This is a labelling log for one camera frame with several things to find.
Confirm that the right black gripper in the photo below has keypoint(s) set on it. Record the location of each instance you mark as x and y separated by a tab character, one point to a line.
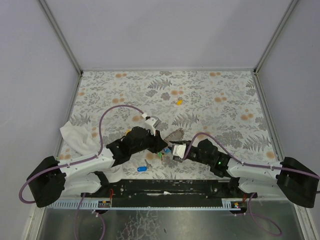
188	154

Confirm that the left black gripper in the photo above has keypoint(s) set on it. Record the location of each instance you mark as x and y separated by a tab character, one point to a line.
158	141

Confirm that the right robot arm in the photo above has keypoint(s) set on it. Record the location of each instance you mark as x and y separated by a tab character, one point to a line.
288	178

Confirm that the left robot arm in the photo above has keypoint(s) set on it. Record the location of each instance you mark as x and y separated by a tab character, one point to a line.
53	178

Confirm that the blue tag key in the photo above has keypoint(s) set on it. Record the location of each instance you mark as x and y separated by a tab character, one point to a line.
145	167

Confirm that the floral table mat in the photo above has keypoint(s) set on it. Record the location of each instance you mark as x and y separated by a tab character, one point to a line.
221	106

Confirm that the yellow tag key far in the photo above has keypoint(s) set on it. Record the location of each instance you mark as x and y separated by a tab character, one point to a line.
178	101

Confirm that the white cloth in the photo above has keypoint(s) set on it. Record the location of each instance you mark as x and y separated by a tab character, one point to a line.
83	139

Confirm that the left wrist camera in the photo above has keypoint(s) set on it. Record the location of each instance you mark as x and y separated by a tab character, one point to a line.
150	123

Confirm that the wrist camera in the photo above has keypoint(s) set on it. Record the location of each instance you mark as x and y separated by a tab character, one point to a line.
150	123
178	151

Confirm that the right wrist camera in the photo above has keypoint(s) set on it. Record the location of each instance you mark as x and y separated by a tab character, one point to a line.
178	151

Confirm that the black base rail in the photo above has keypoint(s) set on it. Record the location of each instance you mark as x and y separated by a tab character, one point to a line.
160	193

